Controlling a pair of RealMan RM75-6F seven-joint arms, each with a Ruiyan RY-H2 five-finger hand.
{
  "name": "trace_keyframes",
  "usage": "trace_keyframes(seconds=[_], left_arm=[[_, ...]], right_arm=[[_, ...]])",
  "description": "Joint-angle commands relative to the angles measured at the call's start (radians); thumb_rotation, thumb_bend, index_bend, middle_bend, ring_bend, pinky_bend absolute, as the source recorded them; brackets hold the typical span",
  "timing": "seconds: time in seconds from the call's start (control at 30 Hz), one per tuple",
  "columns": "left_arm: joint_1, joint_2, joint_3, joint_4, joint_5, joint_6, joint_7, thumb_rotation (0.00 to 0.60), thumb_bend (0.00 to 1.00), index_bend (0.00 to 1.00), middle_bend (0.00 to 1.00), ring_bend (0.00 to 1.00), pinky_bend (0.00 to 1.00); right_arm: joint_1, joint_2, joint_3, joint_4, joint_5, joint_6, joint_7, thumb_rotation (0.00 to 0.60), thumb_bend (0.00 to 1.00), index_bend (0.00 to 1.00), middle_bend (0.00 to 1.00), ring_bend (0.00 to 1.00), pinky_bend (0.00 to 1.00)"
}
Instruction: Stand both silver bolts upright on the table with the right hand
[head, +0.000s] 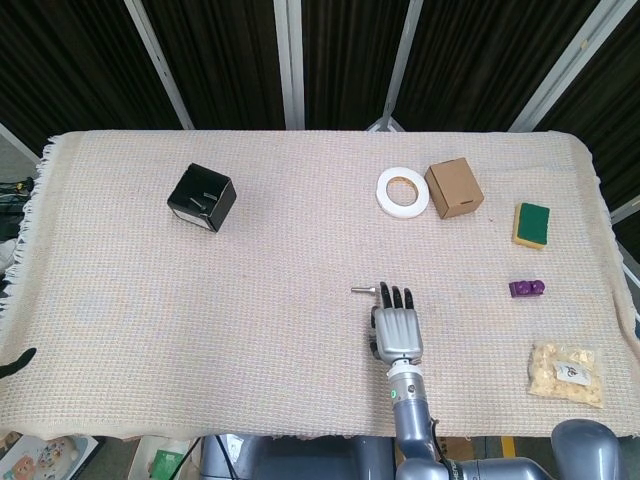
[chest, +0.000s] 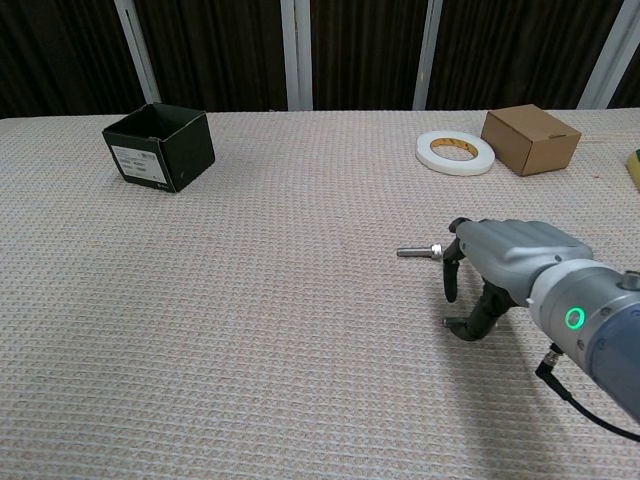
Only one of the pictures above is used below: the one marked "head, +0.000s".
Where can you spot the beige woven tablecloth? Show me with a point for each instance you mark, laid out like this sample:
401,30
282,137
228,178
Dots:
250,310

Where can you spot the purple toy block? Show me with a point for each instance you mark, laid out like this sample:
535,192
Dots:
526,288

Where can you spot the yellow green sponge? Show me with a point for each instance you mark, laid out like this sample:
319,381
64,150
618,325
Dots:
531,225

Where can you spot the dark pleated curtain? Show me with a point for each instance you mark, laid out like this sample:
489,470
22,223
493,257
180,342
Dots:
235,60

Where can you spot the brown closed cardboard box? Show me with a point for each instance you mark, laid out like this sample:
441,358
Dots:
454,187

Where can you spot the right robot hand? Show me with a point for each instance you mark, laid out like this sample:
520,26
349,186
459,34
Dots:
398,332

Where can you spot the white tape roll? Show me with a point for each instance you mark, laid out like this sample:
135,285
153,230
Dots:
385,197

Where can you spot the green printed box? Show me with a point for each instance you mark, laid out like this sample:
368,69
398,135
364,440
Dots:
167,462

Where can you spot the white metal frame post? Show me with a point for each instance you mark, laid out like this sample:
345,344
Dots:
160,65
290,65
565,65
400,65

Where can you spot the colourful printed box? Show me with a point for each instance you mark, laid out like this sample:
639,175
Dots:
45,455

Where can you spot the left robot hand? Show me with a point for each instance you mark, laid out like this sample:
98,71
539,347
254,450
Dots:
17,362

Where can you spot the clear bag of snacks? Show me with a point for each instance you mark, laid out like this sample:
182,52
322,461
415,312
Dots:
565,372

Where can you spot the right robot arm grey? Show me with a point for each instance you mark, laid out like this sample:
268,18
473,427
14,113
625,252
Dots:
412,425

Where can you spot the black open cardboard box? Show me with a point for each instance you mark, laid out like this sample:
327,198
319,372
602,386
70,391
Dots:
220,210

